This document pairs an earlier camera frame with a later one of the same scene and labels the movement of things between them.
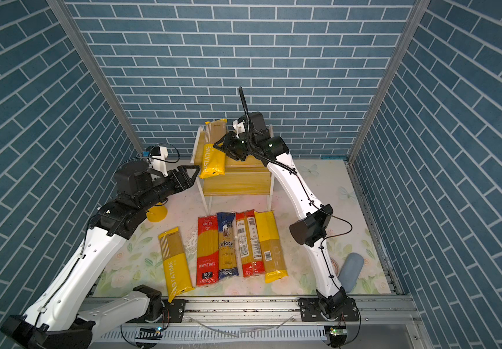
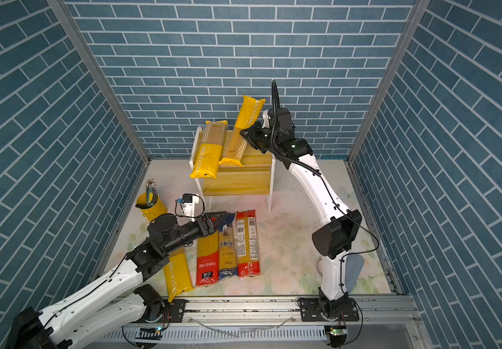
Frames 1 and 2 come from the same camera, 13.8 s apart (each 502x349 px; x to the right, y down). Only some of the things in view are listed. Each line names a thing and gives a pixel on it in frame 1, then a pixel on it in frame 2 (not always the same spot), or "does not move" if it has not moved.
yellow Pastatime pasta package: x=214 y=159 does not move
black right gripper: x=230 y=148 → x=257 y=132
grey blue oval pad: x=351 y=266 does not move
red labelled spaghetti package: x=250 y=243 does not move
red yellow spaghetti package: x=207 y=251 does not move
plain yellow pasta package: x=274 y=268 → x=249 y=114
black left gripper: x=184 y=182 → x=204 y=225
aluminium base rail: x=364 y=321 does not move
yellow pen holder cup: x=157 y=214 does not move
